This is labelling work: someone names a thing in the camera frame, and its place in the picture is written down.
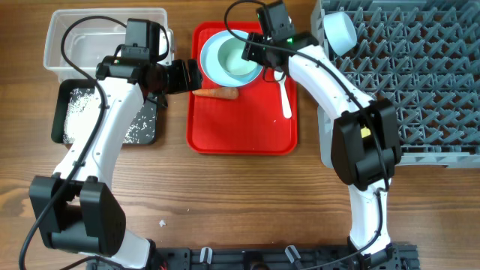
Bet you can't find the light blue plate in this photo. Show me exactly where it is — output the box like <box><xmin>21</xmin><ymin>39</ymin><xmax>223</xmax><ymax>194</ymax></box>
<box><xmin>199</xmin><ymin>30</ymin><xmax>263</xmax><ymax>87</ymax></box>

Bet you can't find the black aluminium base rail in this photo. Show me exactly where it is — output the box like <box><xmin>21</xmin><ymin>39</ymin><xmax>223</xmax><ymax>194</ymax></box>
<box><xmin>157</xmin><ymin>243</ymin><xmax>421</xmax><ymax>270</ymax></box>

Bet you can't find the light blue bowl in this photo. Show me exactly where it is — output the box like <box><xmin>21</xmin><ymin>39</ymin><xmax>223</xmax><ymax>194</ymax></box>
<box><xmin>323</xmin><ymin>12</ymin><xmax>357</xmax><ymax>56</ymax></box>

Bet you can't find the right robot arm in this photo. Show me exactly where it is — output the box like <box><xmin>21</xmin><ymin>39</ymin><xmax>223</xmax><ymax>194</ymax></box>
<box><xmin>242</xmin><ymin>1</ymin><xmax>401</xmax><ymax>269</ymax></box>

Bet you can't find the black plastic tray bin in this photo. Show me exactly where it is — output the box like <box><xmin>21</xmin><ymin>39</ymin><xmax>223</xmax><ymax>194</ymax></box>
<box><xmin>51</xmin><ymin>79</ymin><xmax>157</xmax><ymax>145</ymax></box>

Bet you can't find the clear plastic bin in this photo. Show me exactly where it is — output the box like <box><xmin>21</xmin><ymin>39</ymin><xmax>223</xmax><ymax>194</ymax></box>
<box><xmin>43</xmin><ymin>7</ymin><xmax>168</xmax><ymax>82</ymax></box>

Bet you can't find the orange carrot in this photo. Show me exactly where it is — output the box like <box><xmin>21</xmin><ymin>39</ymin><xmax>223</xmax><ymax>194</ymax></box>
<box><xmin>193</xmin><ymin>87</ymin><xmax>239</xmax><ymax>100</ymax></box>

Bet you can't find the white plastic spoon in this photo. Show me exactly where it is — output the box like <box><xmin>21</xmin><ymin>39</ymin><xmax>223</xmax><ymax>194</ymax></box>
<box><xmin>274</xmin><ymin>70</ymin><xmax>293</xmax><ymax>119</ymax></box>

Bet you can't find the red serving tray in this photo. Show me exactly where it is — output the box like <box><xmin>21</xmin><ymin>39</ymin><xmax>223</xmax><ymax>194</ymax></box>
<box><xmin>186</xmin><ymin>21</ymin><xmax>299</xmax><ymax>156</ymax></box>

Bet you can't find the grey dishwasher rack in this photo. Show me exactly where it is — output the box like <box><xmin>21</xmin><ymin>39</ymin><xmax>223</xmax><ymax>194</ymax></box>
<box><xmin>310</xmin><ymin>1</ymin><xmax>479</xmax><ymax>168</ymax></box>

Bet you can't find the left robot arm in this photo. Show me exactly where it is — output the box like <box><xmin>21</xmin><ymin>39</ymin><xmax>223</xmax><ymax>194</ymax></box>
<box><xmin>28</xmin><ymin>19</ymin><xmax>203</xmax><ymax>269</ymax></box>

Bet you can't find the mint green bowl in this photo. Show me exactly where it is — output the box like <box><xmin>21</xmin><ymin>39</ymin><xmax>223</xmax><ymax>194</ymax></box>
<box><xmin>217</xmin><ymin>37</ymin><xmax>258</xmax><ymax>77</ymax></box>

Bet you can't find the rice grains pile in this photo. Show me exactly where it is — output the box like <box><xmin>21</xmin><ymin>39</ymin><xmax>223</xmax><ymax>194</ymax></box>
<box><xmin>60</xmin><ymin>88</ymin><xmax>157</xmax><ymax>145</ymax></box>

